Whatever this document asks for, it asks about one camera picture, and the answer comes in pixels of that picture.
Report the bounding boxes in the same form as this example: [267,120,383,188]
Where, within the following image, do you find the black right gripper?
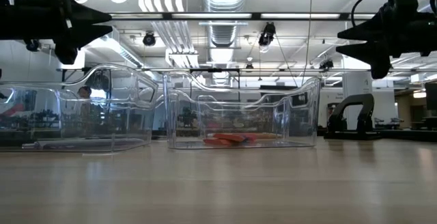
[335,0,437,65]

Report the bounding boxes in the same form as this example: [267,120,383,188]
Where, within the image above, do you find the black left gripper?
[25,0,114,50]

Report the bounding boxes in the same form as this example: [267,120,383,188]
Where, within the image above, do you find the clear plastic bin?
[64,87,178,143]
[0,62,159,154]
[196,93,292,140]
[163,70,322,150]

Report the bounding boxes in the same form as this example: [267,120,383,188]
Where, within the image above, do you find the yellow orange wooden pencil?
[256,132,285,140]

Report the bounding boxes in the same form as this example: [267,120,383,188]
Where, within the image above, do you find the orange eraser with oval print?
[213,133,246,143]

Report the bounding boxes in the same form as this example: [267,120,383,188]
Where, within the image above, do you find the black ceiling spotlight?
[25,39,41,53]
[257,21,277,47]
[142,31,157,47]

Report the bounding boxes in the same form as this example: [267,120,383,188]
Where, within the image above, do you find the black arch-shaped stand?
[324,93,382,141]

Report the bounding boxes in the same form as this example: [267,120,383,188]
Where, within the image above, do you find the black monitor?
[424,81,437,111]

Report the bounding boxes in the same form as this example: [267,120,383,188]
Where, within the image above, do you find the person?
[76,85,96,137]

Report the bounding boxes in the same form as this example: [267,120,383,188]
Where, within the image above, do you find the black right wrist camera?
[370,55,393,80]

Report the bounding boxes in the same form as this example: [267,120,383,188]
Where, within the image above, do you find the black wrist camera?
[54,39,79,66]
[370,55,393,80]

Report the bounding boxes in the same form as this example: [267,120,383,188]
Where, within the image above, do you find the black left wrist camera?
[54,39,79,66]

